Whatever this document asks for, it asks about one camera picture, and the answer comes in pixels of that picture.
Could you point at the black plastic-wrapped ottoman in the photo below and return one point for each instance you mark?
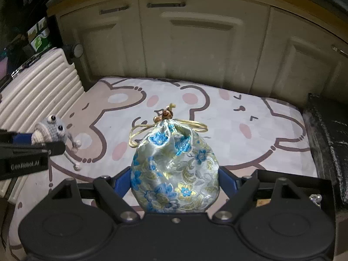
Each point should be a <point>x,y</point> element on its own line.
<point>331,136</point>

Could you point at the green white package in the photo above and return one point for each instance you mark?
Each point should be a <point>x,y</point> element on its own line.
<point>40,40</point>

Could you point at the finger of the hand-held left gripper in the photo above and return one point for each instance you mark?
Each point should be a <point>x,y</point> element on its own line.
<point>40,148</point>
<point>23,138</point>

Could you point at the bear printed blanket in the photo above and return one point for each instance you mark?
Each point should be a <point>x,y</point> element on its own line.
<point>231,146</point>

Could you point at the grey crochet doll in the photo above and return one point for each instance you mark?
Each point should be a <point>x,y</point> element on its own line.
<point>50,130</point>

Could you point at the cream cabinet door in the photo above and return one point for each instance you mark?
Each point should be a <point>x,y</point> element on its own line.
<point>201,54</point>
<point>299,59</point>
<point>108,49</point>

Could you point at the black cardboard box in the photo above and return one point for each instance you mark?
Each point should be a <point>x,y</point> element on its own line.
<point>318,185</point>

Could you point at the white ribbed suitcase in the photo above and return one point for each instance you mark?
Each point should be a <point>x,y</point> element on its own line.
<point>40,87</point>

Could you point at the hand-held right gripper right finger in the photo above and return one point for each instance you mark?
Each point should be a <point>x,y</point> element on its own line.
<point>227,180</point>

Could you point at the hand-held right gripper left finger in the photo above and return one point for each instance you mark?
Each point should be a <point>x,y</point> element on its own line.
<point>123,182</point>

